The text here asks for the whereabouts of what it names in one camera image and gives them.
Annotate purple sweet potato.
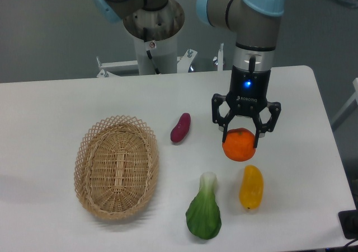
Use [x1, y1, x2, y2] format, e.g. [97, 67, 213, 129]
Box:
[170, 113, 191, 143]

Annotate white table leg frame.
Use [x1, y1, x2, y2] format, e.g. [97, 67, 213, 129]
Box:
[331, 78, 357, 132]

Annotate woven wicker basket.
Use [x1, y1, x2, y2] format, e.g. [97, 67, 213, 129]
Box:
[74, 115, 159, 220]

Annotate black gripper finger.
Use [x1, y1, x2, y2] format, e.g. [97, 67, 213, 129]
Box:
[211, 93, 236, 144]
[252, 102, 281, 148]

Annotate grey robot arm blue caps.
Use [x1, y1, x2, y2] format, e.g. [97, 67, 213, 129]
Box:
[93, 0, 285, 139]

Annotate green bok choy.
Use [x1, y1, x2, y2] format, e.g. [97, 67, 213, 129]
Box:
[185, 172, 222, 240]

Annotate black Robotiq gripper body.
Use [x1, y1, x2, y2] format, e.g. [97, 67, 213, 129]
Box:
[225, 67, 271, 118]

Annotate white metal base frame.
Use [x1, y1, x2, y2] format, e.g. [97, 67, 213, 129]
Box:
[96, 43, 226, 78]

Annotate black device at table edge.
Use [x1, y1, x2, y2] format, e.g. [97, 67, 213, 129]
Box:
[338, 210, 357, 240]

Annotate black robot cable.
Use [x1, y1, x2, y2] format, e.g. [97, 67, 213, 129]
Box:
[143, 27, 161, 75]

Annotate orange fruit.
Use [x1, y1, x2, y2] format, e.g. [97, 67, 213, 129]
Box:
[222, 128, 256, 162]

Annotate yellow bell pepper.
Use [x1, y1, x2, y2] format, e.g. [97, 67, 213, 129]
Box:
[239, 165, 264, 209]

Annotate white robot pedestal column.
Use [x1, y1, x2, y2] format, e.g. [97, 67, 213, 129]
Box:
[133, 36, 177, 75]

